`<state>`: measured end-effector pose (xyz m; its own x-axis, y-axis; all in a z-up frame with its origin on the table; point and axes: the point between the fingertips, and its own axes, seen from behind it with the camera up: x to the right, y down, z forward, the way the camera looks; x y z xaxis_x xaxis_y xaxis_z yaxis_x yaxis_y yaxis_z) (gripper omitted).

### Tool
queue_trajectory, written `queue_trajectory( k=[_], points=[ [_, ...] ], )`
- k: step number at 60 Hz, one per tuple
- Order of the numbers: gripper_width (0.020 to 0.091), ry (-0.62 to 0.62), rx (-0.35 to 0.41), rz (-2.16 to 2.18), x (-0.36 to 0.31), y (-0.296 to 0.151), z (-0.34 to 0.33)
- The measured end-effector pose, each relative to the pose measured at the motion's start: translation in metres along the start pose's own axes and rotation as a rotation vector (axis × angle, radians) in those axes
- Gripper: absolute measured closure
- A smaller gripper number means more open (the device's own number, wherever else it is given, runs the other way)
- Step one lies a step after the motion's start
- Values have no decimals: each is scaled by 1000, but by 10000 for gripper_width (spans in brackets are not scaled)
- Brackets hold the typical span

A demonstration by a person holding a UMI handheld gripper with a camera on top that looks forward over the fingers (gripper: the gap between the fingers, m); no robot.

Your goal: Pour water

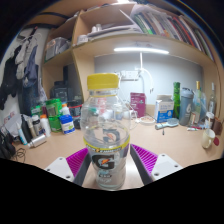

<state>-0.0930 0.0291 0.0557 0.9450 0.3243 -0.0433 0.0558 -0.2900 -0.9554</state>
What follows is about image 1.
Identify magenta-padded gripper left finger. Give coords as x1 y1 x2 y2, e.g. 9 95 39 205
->
44 147 92 187

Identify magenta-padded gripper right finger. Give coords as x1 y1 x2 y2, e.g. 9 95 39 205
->
129 143 184 187

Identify clear yellow-capped drink bottle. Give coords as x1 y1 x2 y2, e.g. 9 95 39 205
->
80 72 132 191

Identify white jar with blue lid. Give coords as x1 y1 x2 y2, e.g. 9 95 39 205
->
59 114 76 135

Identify silver metal canister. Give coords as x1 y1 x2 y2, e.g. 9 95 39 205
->
27 133 48 149

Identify light blue hair brush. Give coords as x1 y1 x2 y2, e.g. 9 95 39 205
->
154 117 180 131

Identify red and white canister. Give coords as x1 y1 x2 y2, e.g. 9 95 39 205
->
67 99 83 130

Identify blue and white box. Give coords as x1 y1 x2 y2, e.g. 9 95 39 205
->
154 94 175 124

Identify green package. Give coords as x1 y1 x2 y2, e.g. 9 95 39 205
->
45 98 63 133

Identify white toothpaste tube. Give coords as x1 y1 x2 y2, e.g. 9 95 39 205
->
186 125 202 132

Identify maroon box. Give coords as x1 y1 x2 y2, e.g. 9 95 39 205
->
129 92 147 118

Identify grey shaker bottle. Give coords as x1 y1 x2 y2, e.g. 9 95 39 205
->
178 87 195 127

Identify cream ceramic mug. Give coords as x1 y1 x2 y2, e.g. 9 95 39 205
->
201 128 216 150

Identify tall green bottle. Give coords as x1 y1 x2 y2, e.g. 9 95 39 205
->
172 81 181 119

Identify black container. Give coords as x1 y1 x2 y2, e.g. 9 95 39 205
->
49 80 73 103

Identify clear bottle with cork cap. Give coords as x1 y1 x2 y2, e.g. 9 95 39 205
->
193 80 203 124

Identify brown mug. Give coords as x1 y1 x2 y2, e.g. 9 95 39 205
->
213 116 224 136

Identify green-capped clear bottle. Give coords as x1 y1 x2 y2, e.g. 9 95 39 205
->
199 87 208 123

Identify tall clear glass bottle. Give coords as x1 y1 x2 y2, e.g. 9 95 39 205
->
207 82 218 116

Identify hanging dark clothes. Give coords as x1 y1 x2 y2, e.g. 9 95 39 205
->
0 28 39 114

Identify white under-shelf light bar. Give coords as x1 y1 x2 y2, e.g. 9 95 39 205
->
113 46 170 55

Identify black coiled cable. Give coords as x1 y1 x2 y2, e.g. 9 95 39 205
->
11 147 28 163

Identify white wall power strip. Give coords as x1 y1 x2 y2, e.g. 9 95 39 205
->
114 70 140 82

